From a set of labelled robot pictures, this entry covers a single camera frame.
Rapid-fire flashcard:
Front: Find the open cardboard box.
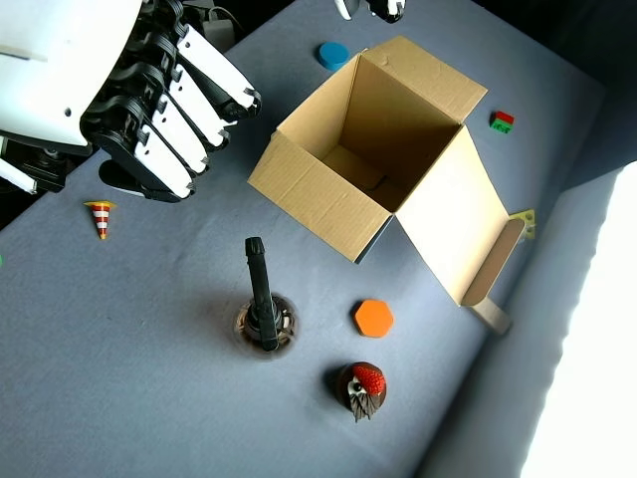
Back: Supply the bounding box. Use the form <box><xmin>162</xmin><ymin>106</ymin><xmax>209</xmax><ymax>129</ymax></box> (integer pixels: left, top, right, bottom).
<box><xmin>247</xmin><ymin>34</ymin><xmax>527</xmax><ymax>336</ymax></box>

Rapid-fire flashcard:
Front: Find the toy chocolate cake with strawberry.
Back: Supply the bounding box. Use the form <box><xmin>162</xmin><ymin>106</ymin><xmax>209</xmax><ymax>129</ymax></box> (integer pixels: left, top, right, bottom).
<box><xmin>333</xmin><ymin>360</ymin><xmax>388</xmax><ymax>423</ymax></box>

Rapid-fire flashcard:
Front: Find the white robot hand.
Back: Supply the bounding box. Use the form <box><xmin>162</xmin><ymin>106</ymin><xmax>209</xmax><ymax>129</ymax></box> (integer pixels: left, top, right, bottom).
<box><xmin>332</xmin><ymin>0</ymin><xmax>407</xmax><ymax>25</ymax></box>
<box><xmin>0</xmin><ymin>0</ymin><xmax>263</xmax><ymax>203</ymax></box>

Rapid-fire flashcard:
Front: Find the toy traffic cone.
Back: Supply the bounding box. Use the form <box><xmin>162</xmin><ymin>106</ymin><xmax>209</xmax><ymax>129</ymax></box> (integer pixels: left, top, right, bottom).
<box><xmin>83</xmin><ymin>200</ymin><xmax>117</xmax><ymax>241</ymax></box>

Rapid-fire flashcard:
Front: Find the red and green toy block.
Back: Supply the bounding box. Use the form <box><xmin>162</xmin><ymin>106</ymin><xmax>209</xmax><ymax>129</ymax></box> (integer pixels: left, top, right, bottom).
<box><xmin>489</xmin><ymin>111</ymin><xmax>517</xmax><ymax>134</ymax></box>

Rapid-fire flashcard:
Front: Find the grey table cloth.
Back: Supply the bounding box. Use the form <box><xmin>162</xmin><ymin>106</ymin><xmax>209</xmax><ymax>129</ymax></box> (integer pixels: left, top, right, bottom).
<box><xmin>0</xmin><ymin>0</ymin><xmax>637</xmax><ymax>478</ymax></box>

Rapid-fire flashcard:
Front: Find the brown spray bottle black head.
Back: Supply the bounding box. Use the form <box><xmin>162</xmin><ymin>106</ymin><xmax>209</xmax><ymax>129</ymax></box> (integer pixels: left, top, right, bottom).
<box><xmin>233</xmin><ymin>236</ymin><xmax>302</xmax><ymax>360</ymax></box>

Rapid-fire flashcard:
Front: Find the orange hexagon block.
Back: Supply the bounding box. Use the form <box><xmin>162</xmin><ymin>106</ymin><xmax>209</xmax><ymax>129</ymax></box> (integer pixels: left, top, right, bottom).
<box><xmin>352</xmin><ymin>298</ymin><xmax>395</xmax><ymax>339</ymax></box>

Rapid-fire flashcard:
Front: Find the yellow perforated block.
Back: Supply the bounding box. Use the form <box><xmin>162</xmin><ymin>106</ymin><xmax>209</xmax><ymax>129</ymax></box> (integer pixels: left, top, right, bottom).
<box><xmin>508</xmin><ymin>208</ymin><xmax>537</xmax><ymax>243</ymax></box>

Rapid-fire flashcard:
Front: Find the blue round disc block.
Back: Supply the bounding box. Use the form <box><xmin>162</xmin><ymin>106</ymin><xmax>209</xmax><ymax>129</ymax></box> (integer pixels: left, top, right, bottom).
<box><xmin>318</xmin><ymin>41</ymin><xmax>351</xmax><ymax>72</ymax></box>

